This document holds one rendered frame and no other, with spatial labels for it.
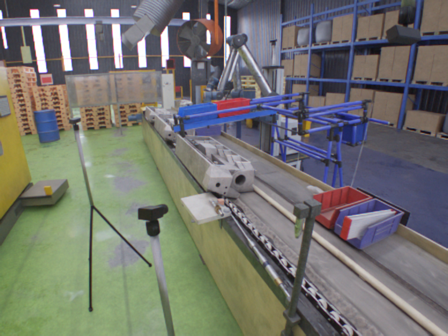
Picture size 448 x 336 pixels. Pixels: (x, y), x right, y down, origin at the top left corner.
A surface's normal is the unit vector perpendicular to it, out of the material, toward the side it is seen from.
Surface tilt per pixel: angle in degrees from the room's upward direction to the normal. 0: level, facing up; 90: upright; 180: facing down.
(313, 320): 0
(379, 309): 0
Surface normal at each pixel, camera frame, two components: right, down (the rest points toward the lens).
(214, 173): 0.36, -0.56
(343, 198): 0.39, 0.29
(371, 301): 0.00, -0.94
